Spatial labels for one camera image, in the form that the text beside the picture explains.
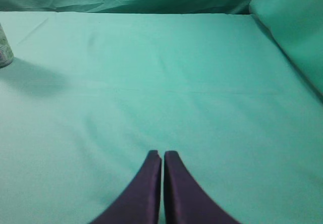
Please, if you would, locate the green table cloth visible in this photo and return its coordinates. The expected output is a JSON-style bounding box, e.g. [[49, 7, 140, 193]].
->
[[1, 12, 322, 223]]

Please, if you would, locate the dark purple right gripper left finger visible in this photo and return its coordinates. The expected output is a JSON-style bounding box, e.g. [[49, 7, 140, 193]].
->
[[92, 150, 162, 224]]

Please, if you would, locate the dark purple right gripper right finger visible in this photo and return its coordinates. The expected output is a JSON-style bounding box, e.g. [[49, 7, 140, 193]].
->
[[164, 151, 238, 223]]

